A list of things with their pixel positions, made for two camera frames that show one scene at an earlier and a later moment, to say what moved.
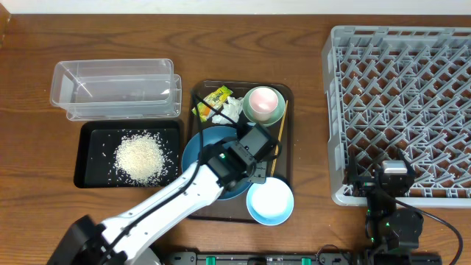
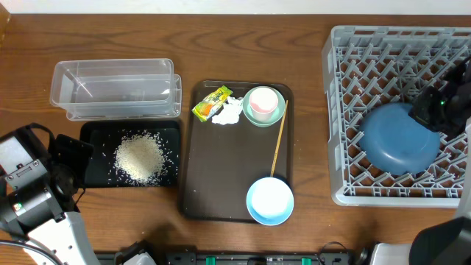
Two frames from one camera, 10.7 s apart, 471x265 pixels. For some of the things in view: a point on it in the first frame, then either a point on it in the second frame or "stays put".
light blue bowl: (270, 203) stays put
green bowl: (277, 115) stays put
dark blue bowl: (206, 137) -> (395, 142)
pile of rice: (140, 158) stays put
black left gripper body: (258, 172) -> (68, 163)
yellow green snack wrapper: (216, 100) stays put
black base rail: (261, 258) stays put
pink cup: (263, 101) stays put
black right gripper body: (366, 183) -> (438, 112)
